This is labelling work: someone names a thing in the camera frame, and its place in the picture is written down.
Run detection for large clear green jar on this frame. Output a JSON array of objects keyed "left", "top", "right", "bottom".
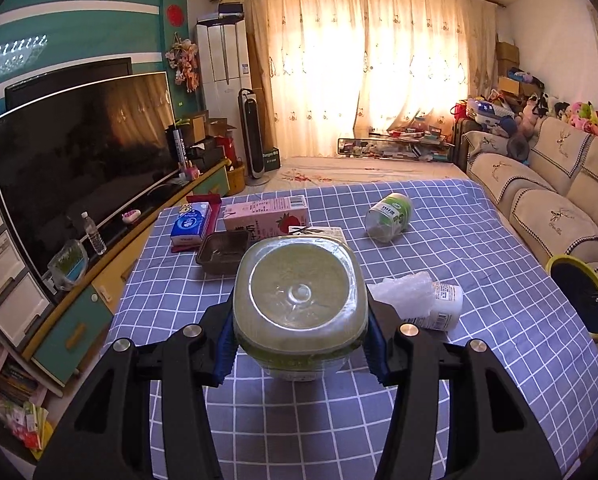
[{"left": 233, "top": 235, "right": 368, "bottom": 382}]

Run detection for teal yellow tv cabinet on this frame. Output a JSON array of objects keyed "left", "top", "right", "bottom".
[{"left": 22, "top": 158, "right": 230, "bottom": 396}]

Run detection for blue tissue pack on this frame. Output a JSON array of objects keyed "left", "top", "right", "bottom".
[{"left": 170, "top": 202, "right": 211, "bottom": 246}]

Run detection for clear water bottle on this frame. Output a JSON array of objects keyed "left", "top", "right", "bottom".
[{"left": 81, "top": 211, "right": 107, "bottom": 256}]

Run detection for cream window curtains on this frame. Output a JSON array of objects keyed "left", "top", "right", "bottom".
[{"left": 242, "top": 0, "right": 497, "bottom": 157}]

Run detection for yellow rimmed trash bin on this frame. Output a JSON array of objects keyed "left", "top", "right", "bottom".
[{"left": 546, "top": 255, "right": 598, "bottom": 342}]

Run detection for white drawer unit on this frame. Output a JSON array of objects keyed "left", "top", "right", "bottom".
[{"left": 0, "top": 200, "right": 52, "bottom": 352}]

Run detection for beige sofa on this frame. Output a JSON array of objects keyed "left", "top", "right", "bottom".
[{"left": 462, "top": 117, "right": 598, "bottom": 275}]

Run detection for pink milk carton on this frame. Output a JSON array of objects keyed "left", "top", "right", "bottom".
[{"left": 223, "top": 195, "right": 308, "bottom": 240}]

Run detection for green label plastic jar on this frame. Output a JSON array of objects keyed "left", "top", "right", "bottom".
[{"left": 365, "top": 193, "right": 413, "bottom": 243}]

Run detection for black tower fan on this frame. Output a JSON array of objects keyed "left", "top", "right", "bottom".
[{"left": 238, "top": 88, "right": 270, "bottom": 186}]

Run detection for large flat television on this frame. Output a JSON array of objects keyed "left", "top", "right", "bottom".
[{"left": 0, "top": 72, "right": 177, "bottom": 274}]

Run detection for white air conditioner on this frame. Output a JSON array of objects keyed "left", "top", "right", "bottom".
[{"left": 196, "top": 12, "right": 252, "bottom": 160}]

